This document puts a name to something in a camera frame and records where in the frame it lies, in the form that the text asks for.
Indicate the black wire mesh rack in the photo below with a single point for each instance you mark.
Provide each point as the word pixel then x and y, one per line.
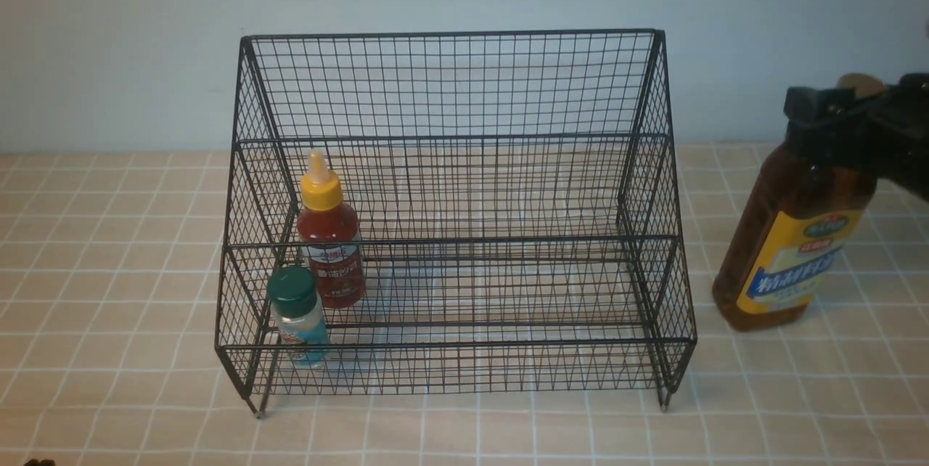
pixel 520 224

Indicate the large brown oil bottle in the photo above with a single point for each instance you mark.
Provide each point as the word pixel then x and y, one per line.
pixel 806 202

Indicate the red sauce bottle yellow cap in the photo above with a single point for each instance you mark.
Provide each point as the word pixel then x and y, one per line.
pixel 330 230

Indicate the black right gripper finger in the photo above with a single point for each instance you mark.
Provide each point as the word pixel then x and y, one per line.
pixel 837 114

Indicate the pepper shaker green cap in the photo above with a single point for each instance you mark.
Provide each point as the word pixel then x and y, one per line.
pixel 298 312

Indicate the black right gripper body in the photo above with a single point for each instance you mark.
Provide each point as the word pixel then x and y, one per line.
pixel 899 119

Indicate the dark object at corner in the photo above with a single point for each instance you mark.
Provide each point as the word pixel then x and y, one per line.
pixel 40 462

